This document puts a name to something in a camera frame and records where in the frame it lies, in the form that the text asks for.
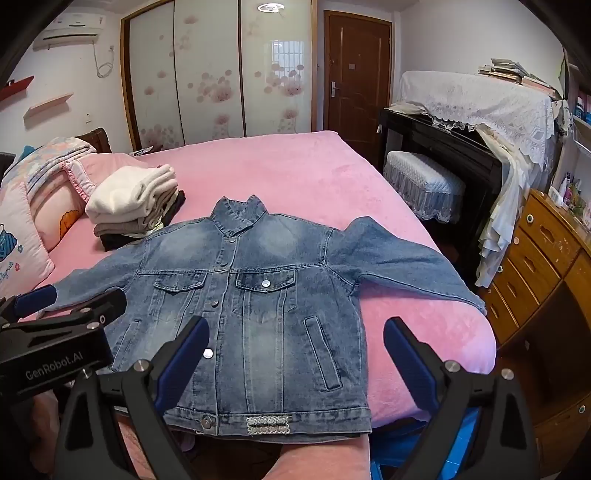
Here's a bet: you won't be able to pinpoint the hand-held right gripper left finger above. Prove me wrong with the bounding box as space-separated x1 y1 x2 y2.
54 316 211 480

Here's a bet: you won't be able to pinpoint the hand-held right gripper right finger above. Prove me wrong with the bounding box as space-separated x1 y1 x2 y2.
383 316 541 480

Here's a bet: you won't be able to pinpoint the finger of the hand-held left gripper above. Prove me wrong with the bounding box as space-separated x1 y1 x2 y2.
0 284 57 324
0 290 127 331

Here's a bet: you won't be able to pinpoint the blue denim jacket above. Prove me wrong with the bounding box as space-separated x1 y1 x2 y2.
39 195 488 438

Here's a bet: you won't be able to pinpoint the pink cartoon print pillow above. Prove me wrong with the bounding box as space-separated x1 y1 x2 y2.
0 181 56 301

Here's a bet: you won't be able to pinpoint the grey folded garments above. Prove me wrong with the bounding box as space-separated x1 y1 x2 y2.
93 187 183 240

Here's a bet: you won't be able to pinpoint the pink ruffled pillow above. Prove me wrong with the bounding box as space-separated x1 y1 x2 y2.
28 154 153 253

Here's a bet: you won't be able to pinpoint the white folded sweater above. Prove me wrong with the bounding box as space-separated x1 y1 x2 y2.
85 165 178 223

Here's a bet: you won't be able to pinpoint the black folded garment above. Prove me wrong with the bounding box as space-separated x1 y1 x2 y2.
99 190 187 252

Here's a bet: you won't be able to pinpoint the floral folded quilt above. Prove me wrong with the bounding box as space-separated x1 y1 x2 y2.
13 137 98 195

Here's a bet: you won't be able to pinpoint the dark wooden headboard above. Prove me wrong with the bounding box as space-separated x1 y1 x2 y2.
69 128 113 154

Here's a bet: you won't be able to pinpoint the wooden drawer desk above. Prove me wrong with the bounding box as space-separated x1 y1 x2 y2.
485 188 591 462

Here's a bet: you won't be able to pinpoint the white hanging cloth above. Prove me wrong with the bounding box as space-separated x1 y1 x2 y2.
475 127 533 289

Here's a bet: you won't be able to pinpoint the lace covered piano stool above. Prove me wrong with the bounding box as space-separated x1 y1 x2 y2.
383 151 467 224

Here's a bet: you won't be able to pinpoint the pink bed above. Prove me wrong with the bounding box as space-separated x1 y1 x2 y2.
0 130 499 480

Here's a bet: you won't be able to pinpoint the black piano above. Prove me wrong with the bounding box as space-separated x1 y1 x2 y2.
379 108 504 287

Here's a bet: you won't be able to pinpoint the group of small bottles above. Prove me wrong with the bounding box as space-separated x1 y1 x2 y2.
549 172 588 217

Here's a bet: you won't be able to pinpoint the floral sliding door wardrobe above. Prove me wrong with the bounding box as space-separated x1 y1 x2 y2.
121 0 319 151

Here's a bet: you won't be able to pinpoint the white lace piano cover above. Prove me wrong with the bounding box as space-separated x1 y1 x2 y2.
399 70 558 171

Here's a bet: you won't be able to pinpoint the white air conditioner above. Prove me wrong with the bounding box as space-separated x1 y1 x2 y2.
32 13 107 51

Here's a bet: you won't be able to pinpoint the brown wooden door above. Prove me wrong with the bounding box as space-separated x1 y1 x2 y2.
323 10 393 160

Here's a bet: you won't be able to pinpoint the pile of books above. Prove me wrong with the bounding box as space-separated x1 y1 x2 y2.
478 58 561 100

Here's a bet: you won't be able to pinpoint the light wooden wall shelf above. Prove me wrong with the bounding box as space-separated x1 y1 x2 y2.
24 92 75 121

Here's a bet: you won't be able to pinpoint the red wall shelf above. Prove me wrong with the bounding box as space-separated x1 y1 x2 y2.
0 76 35 102

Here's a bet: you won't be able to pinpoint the white air conditioner cable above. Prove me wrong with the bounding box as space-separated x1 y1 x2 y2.
93 42 116 79

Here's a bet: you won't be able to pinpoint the white wall shelf unit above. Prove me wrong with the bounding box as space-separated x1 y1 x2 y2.
563 60 591 155

